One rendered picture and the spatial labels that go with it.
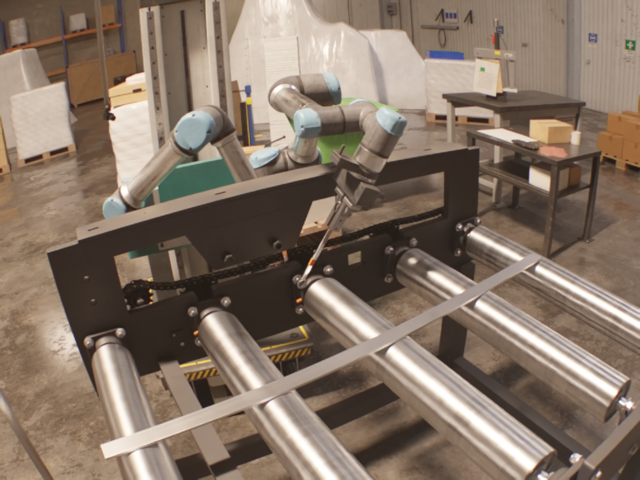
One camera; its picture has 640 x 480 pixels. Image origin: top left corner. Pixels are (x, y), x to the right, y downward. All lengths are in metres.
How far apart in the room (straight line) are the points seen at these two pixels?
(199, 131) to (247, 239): 0.40
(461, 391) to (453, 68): 7.14
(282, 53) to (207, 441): 4.21
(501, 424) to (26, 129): 8.89
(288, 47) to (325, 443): 4.33
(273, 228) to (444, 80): 6.76
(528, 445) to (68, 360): 2.50
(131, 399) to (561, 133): 3.46
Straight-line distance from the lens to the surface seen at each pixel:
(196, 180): 1.97
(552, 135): 3.78
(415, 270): 1.40
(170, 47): 1.97
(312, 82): 1.57
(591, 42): 12.00
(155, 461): 0.89
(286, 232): 1.30
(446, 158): 1.55
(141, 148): 4.64
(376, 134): 1.16
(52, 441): 2.42
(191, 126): 1.49
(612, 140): 6.65
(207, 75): 1.99
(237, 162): 1.65
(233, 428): 2.20
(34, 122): 9.16
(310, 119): 1.18
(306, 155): 1.85
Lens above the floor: 1.56
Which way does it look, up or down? 26 degrees down
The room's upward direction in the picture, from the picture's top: 4 degrees counter-clockwise
